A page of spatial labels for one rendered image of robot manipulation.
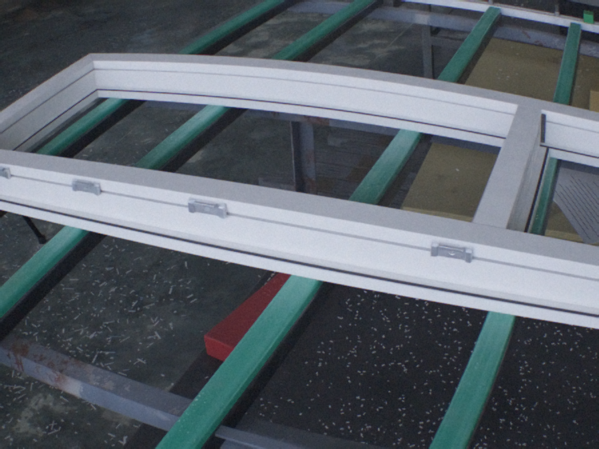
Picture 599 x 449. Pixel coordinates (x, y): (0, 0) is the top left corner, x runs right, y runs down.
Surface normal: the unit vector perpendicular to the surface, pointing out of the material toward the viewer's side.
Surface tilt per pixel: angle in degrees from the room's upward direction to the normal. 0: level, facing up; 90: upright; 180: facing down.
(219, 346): 90
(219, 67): 90
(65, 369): 0
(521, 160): 0
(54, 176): 90
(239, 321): 0
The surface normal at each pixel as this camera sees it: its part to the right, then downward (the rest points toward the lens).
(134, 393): -0.06, -0.86
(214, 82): -0.41, 0.49
